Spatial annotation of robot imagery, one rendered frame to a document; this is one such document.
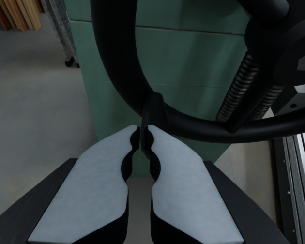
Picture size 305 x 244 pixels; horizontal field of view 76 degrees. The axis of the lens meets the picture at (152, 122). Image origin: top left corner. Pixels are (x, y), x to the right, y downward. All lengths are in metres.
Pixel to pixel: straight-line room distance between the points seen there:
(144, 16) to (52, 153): 0.83
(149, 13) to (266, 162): 1.01
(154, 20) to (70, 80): 1.02
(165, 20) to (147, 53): 0.07
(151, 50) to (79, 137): 0.76
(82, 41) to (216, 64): 0.25
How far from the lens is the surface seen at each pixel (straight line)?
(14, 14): 1.76
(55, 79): 1.35
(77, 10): 0.35
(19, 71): 1.47
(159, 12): 0.34
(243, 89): 0.29
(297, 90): 0.51
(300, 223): 0.94
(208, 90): 0.46
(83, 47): 0.38
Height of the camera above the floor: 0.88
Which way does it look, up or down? 54 degrees down
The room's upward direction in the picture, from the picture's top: 11 degrees clockwise
